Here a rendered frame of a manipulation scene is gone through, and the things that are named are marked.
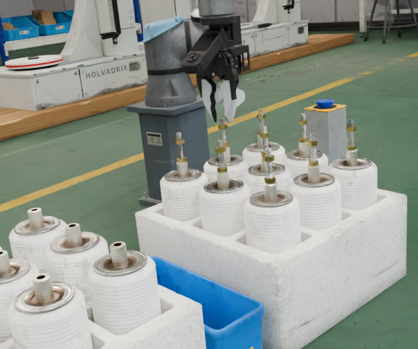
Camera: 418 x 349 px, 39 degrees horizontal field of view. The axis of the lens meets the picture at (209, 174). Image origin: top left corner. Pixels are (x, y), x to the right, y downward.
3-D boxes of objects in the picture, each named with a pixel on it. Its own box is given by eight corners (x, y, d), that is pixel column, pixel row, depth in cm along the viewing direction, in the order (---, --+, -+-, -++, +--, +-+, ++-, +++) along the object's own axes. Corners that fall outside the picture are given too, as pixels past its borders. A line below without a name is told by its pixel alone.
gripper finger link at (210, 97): (229, 117, 129) (230, 75, 125) (212, 123, 124) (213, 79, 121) (217, 114, 131) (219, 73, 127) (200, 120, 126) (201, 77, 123)
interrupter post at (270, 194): (266, 198, 104) (265, 180, 103) (279, 199, 103) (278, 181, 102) (262, 203, 102) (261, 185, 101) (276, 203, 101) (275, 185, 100)
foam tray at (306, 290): (144, 290, 128) (133, 212, 122) (267, 230, 152) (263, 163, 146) (283, 363, 99) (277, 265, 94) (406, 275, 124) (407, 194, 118)
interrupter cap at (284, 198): (255, 192, 107) (255, 189, 107) (297, 194, 104) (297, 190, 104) (243, 208, 100) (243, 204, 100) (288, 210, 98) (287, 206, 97)
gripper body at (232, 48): (252, 73, 124) (248, 13, 120) (227, 80, 117) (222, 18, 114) (222, 73, 128) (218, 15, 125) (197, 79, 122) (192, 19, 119)
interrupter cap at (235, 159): (248, 163, 124) (248, 160, 124) (214, 169, 122) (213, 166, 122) (236, 155, 131) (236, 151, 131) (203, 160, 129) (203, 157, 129)
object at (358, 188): (323, 255, 121) (320, 169, 115) (336, 236, 129) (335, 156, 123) (371, 261, 116) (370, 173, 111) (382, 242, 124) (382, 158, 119)
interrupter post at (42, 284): (32, 301, 76) (28, 278, 75) (49, 293, 77) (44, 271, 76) (41, 307, 74) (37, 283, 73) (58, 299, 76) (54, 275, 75)
